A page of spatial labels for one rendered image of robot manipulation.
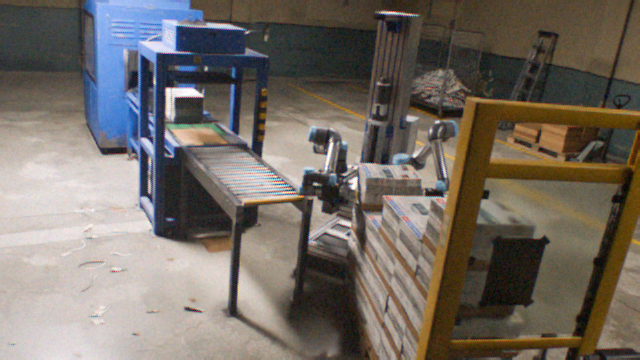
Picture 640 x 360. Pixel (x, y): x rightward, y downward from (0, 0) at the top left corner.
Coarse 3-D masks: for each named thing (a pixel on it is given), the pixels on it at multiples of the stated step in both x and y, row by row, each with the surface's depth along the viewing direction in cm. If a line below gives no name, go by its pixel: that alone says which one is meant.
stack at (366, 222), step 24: (360, 216) 363; (384, 240) 317; (360, 264) 359; (384, 264) 315; (360, 288) 357; (384, 288) 312; (408, 288) 279; (360, 312) 356; (384, 312) 311; (360, 336) 354; (384, 336) 311
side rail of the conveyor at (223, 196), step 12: (180, 156) 460; (192, 156) 435; (192, 168) 431; (204, 168) 411; (204, 180) 406; (216, 180) 389; (216, 192) 383; (228, 192) 370; (228, 204) 363; (240, 204) 353; (240, 216) 354
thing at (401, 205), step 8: (392, 200) 311; (400, 200) 313; (408, 200) 314; (416, 200) 316; (424, 200) 317; (392, 208) 300; (400, 208) 301; (408, 208) 302; (416, 208) 304; (424, 208) 305
